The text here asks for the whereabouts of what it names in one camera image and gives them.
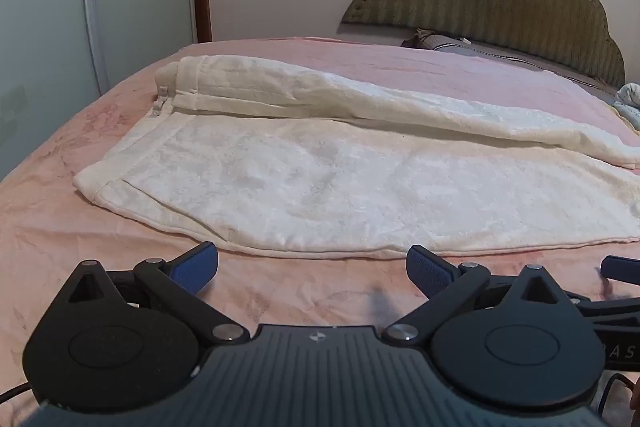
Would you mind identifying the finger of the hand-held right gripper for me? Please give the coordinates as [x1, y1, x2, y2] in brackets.
[600, 255, 640, 283]

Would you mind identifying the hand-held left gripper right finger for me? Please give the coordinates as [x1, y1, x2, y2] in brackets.
[382, 244, 569, 351]

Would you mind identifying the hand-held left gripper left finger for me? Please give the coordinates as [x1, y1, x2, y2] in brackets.
[65, 241, 251, 349]

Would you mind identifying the cream white blanket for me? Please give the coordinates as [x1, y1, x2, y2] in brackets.
[73, 55, 640, 260]

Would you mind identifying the white printed cloth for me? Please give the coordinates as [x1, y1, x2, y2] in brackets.
[612, 83, 640, 128]

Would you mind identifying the pink floral blanket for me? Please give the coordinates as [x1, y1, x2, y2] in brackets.
[0, 36, 640, 413]

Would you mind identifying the grey striped pillow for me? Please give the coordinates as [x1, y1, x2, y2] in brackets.
[400, 28, 623, 95]

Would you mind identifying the wardrobe door with flower decals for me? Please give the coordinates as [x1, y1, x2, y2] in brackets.
[0, 0, 197, 182]

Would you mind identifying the black cable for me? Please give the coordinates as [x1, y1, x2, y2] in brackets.
[596, 371, 638, 414]
[0, 383, 34, 404]

